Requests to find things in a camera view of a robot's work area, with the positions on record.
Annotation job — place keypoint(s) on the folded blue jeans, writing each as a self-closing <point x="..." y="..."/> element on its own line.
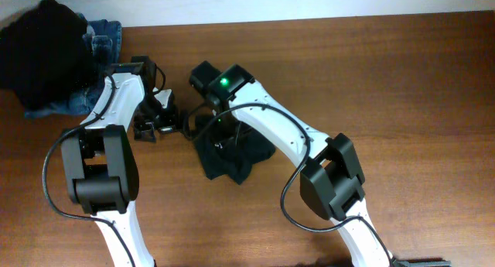
<point x="103" y="40"/>

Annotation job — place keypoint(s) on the black folded garment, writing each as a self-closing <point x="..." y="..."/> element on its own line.
<point x="44" y="57"/>

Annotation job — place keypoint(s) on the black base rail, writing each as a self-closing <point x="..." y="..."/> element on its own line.
<point x="426" y="262"/>

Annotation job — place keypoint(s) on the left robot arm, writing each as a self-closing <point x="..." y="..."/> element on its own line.
<point x="100" y="169"/>

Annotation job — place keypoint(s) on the black Nike t-shirt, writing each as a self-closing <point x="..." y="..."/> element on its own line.
<point x="233" y="159"/>

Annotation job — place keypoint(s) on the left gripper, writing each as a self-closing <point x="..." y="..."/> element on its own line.
<point x="170" y="124"/>

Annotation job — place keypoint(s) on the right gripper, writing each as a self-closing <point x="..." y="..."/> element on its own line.
<point x="220" y="132"/>

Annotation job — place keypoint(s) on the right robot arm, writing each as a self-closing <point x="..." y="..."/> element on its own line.
<point x="330" y="174"/>

